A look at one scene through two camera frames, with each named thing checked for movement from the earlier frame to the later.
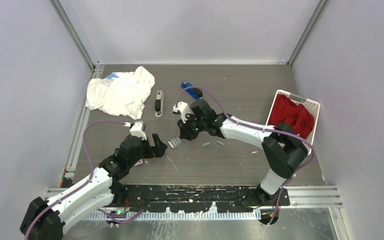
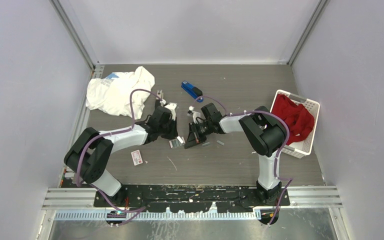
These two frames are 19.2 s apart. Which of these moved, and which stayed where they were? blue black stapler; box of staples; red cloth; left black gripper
Moved: left black gripper
Stayed: box of staples; red cloth; blue black stapler
